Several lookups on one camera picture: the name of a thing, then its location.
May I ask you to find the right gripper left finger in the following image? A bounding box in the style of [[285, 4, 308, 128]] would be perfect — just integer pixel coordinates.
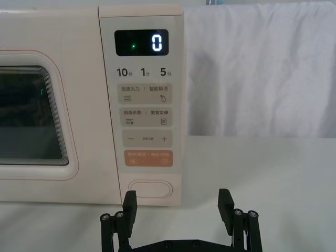
[[99, 191, 139, 252]]

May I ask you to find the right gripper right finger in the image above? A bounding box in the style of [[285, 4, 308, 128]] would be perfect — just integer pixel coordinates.
[[218, 188, 263, 252]]

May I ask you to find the white table cloth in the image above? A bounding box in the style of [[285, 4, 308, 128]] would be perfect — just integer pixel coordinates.
[[0, 135, 336, 252]]

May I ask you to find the oven control panel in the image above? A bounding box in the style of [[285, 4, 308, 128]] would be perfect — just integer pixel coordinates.
[[98, 5, 187, 207]]

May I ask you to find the white draped cloth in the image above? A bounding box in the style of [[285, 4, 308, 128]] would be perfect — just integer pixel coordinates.
[[183, 2, 336, 139]]

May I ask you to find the cream microwave oven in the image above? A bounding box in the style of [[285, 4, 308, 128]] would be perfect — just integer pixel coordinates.
[[0, 5, 187, 208]]

